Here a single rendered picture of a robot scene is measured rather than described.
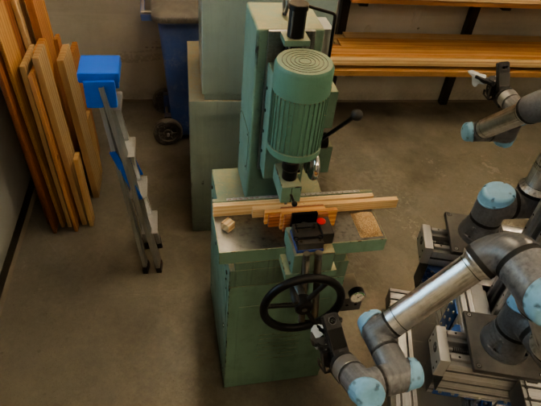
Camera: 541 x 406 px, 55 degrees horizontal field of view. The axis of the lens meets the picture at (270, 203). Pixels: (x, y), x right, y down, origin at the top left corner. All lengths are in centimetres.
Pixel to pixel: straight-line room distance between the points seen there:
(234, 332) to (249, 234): 48
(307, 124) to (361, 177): 208
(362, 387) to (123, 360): 153
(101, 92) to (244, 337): 113
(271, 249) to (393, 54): 232
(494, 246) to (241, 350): 125
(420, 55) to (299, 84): 246
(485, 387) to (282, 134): 106
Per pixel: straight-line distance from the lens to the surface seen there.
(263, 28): 169
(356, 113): 154
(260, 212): 186
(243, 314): 203
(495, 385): 194
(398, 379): 134
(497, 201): 201
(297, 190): 177
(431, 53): 396
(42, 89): 269
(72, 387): 257
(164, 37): 333
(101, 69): 222
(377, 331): 139
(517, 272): 128
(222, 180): 218
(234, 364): 233
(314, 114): 155
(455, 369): 185
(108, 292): 284
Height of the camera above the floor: 219
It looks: 42 degrees down
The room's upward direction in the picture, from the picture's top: 6 degrees clockwise
